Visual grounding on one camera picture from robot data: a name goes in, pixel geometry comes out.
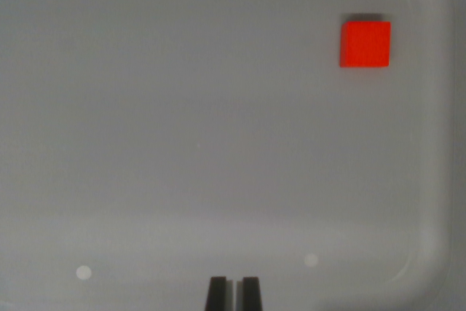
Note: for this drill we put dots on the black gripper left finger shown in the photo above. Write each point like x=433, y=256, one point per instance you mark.
x=217, y=294

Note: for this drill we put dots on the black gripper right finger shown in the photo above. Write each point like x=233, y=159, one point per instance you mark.
x=252, y=294

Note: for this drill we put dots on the red cube block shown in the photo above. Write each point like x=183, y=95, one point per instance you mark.
x=365, y=44

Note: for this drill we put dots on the white plastic tray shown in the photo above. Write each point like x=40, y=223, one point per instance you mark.
x=204, y=125

